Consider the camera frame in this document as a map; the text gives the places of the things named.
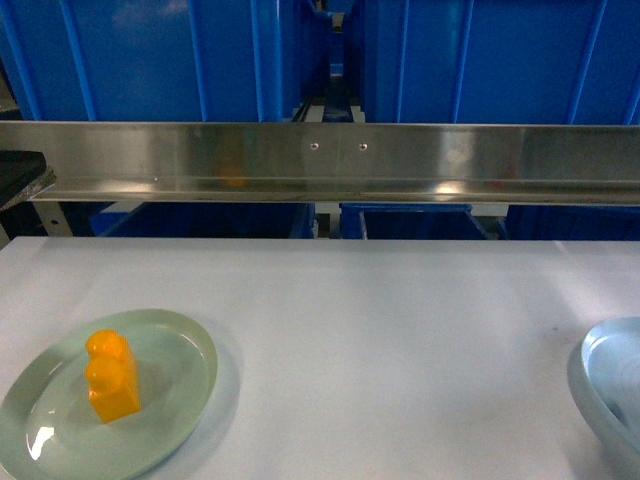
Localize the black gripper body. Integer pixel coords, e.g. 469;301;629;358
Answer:
1;150;55;211

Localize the yellow toy building block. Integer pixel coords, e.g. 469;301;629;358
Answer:
84;329;141;423

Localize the large blue bin upper left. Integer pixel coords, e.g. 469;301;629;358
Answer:
1;1;296;122

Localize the large blue bin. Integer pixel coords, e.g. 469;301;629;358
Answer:
1;1;296;122
352;1;639;125

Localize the pale green round plate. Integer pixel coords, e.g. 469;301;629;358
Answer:
1;309;217;479

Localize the large blue bin upper right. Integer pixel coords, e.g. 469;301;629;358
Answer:
352;1;639;125

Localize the pale blue round plate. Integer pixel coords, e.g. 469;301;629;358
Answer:
578;317;639;462

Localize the blue bin below rail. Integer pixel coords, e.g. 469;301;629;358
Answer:
340;203;489;240

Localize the stainless steel shelf rail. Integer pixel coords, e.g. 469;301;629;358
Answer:
1;121;639;206

